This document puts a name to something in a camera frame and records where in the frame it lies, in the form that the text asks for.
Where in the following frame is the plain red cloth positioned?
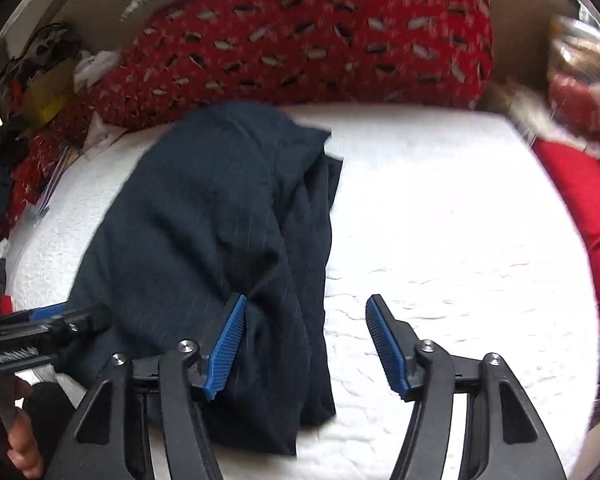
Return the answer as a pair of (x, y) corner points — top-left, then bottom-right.
(531, 139), (600, 321)

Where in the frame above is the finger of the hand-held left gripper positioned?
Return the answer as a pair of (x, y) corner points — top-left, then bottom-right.
(29, 303), (112, 348)

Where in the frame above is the white bed cover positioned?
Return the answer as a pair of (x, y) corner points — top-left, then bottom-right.
(2, 102), (600, 480)

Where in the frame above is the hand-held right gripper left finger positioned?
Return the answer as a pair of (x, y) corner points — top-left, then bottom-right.
(45, 294), (247, 480)

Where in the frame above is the red and white blurred item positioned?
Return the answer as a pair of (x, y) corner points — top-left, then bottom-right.
(547, 14), (600, 163)

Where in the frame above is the red patterned blanket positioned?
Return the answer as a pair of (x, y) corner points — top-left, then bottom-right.
(82, 0), (496, 128)

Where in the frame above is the crumpled white cloth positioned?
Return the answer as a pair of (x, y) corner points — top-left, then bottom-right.
(72, 49), (123, 92)

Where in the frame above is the person's left hand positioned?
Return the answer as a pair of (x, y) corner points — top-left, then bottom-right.
(6, 379), (45, 479)

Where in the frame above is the dark navy garment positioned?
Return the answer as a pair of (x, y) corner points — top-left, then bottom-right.
(55, 101), (344, 457)

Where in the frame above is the red patterned cloth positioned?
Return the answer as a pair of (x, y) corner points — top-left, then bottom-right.
(7, 105), (98, 226)

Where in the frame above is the yellow box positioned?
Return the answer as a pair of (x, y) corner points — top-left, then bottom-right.
(24, 57), (77, 123)

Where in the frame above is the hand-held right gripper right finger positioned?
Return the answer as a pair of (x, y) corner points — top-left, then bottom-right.
(366, 295), (561, 480)

